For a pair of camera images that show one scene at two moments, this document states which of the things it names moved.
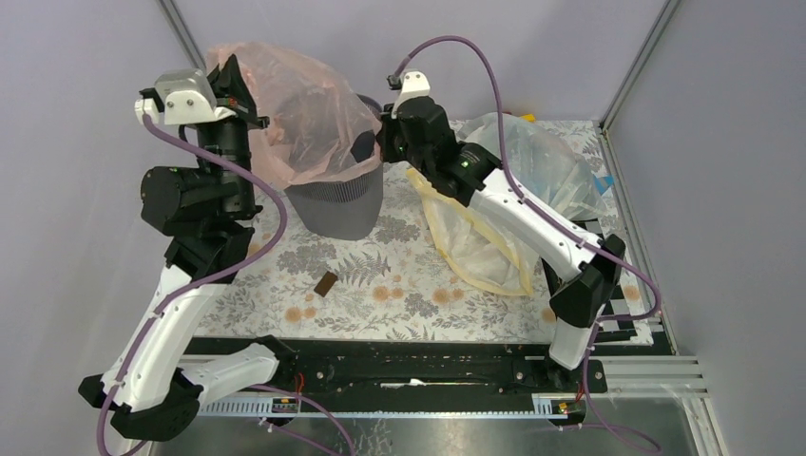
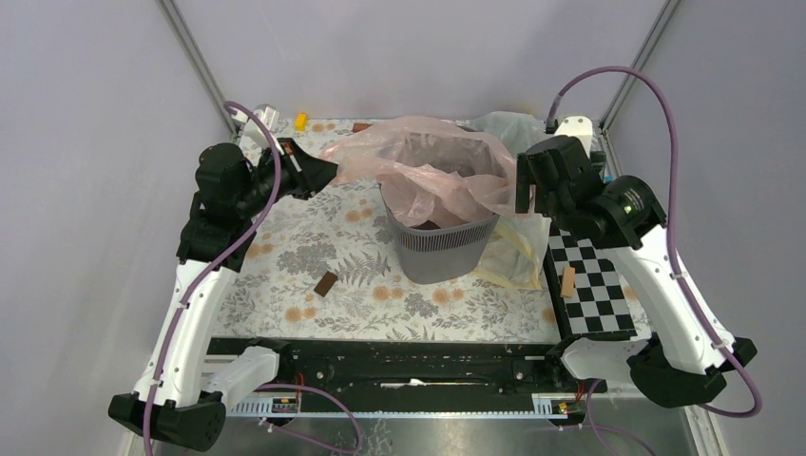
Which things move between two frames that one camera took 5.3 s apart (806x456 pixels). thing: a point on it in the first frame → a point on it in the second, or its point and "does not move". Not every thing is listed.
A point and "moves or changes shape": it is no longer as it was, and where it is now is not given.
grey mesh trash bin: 345,208 → 447,255
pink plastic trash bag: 320,129 moves or changes shape
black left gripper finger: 232,89 → 315,173
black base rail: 423,366 does not move
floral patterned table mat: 395,283 does not move
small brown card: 326,283 does not move
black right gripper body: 393,146 → 555,209
